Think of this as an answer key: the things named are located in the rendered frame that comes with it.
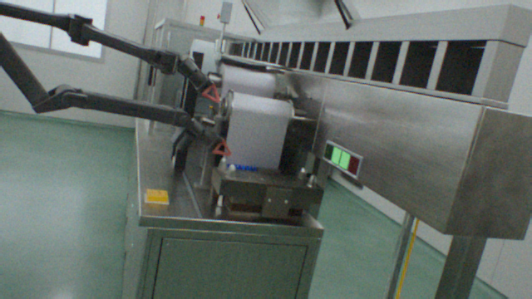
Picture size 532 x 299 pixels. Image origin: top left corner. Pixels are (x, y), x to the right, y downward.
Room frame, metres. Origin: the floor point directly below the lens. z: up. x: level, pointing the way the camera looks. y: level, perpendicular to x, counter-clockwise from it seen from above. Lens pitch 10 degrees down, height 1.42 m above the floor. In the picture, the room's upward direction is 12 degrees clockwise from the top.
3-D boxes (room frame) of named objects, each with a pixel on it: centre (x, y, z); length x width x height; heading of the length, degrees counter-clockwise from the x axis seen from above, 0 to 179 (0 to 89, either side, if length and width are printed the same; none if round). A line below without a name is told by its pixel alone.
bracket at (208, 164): (1.66, 0.22, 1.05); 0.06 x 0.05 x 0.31; 109
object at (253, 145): (1.62, 0.04, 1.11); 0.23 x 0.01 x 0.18; 109
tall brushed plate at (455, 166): (2.40, -0.03, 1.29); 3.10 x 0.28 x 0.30; 19
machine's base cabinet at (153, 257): (2.54, 0.44, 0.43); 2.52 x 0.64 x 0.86; 19
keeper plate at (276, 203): (1.44, -0.08, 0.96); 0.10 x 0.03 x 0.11; 109
